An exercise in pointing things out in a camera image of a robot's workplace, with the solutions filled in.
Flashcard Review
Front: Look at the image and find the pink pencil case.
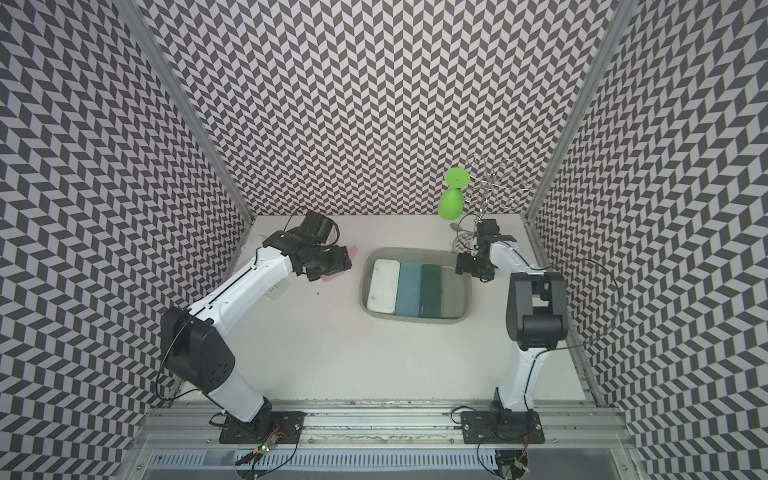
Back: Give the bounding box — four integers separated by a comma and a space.
320, 244, 361, 283

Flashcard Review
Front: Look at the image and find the dark green pencil case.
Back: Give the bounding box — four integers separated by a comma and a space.
418, 264, 442, 319

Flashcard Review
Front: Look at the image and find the light teal pencil case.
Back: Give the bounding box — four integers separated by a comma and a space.
394, 262, 422, 317

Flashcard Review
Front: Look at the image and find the grey plastic storage box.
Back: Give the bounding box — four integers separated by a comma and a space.
359, 247, 472, 325

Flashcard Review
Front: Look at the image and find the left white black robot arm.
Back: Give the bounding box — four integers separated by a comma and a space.
160, 211, 352, 429

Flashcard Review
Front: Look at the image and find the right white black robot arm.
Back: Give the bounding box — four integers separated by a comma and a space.
456, 219, 569, 438

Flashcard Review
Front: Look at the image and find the translucent white pencil case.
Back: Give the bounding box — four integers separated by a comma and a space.
265, 279, 290, 300

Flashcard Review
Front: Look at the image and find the metal spoon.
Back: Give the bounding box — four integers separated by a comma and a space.
450, 223, 476, 236

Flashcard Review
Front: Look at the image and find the green plastic wine glass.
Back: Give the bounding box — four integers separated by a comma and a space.
438, 167, 471, 220

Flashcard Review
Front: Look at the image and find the chrome wire cup rack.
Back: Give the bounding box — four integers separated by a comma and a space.
450, 154, 538, 253

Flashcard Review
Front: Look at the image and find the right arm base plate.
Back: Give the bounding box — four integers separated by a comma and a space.
460, 410, 545, 445

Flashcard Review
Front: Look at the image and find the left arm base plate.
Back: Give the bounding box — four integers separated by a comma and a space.
218, 411, 306, 445

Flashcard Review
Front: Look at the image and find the aluminium front rail frame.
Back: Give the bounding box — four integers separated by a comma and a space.
117, 401, 647, 479

